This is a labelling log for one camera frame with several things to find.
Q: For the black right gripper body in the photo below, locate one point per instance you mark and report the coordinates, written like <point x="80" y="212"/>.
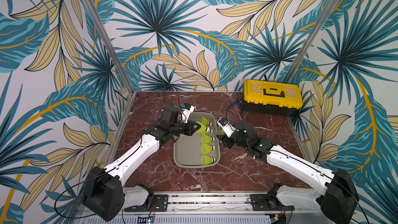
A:
<point x="227" y="140"/>

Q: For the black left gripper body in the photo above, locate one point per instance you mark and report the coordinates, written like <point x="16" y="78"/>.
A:
<point x="181" y="128"/>

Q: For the green shuttlecock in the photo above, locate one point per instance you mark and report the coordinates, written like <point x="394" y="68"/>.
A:
<point x="206" y="122"/>
<point x="205" y="139"/>
<point x="207" y="160"/>
<point x="205" y="148"/>
<point x="201" y="129"/>
<point x="208" y="130"/>

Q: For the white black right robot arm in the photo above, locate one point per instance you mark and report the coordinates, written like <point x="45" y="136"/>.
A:
<point x="335" y="194"/>

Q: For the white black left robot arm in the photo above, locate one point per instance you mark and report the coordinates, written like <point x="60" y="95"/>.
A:
<point x="103" y="192"/>

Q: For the grey plastic tray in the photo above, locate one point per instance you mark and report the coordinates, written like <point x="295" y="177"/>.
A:
<point x="187" y="150"/>

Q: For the yellow black toolbox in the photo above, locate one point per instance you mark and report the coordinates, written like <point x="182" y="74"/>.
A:
<point x="271" y="98"/>

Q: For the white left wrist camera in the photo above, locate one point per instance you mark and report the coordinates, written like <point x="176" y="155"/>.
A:
<point x="186" y="110"/>

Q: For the blue handled pliers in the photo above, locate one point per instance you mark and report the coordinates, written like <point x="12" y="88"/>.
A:
<point x="238" y="104"/>

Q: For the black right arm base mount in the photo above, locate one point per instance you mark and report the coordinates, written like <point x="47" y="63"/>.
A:
<point x="268" y="201"/>

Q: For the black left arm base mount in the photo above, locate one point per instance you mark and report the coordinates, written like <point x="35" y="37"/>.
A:
<point x="149" y="200"/>

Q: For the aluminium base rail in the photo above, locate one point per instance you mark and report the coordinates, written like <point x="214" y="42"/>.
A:
<point x="212" y="208"/>

